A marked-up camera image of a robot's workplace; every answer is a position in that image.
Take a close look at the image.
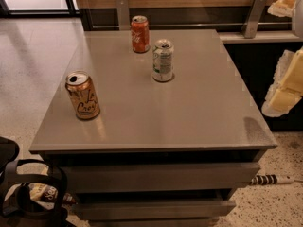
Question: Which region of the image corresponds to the snack bag on floor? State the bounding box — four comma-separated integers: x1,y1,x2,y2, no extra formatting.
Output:
28,183,77,206

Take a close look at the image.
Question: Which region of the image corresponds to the grey drawer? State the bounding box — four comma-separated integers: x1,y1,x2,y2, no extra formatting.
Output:
63,163,259,193
73,200,236,220

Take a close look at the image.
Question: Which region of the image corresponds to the white green soda can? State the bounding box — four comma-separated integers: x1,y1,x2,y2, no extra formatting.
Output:
152,39,174,82

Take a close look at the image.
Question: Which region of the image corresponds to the left metal bracket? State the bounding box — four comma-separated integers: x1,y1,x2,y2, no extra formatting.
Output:
116,0,130,30

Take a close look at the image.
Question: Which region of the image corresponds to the grey counter ledge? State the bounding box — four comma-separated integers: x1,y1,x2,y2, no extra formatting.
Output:
219,30,303,44

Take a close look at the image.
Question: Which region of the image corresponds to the metal bracket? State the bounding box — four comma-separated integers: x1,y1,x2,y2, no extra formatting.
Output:
241,0,267,39
116,0,130,30

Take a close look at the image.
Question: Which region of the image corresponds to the striped handle tool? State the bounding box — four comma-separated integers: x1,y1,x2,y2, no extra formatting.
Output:
250,174,301,185

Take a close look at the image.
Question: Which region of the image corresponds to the lower grey drawer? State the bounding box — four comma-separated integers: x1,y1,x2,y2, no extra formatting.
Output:
73,200,236,220

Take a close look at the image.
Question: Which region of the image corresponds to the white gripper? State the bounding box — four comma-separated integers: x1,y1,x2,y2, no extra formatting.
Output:
261,0,303,117

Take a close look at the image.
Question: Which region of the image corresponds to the red Coca-Cola can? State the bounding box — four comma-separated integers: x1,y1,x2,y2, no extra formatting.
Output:
131,15,150,53

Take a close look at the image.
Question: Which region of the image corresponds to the orange LaCroix can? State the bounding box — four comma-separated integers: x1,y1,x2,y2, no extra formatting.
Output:
65,71,100,120

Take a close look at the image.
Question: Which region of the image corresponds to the upper grey drawer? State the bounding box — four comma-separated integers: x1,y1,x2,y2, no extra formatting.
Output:
63,163,259,193

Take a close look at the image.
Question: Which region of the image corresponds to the grey drawer cabinet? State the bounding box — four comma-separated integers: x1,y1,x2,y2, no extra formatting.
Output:
30,30,276,227

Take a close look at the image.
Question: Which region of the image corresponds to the right metal bracket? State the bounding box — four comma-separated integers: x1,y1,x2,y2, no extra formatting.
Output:
241,0,267,39

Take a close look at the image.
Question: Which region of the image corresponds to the black chair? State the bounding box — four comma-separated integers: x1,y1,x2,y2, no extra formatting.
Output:
0,137,69,227

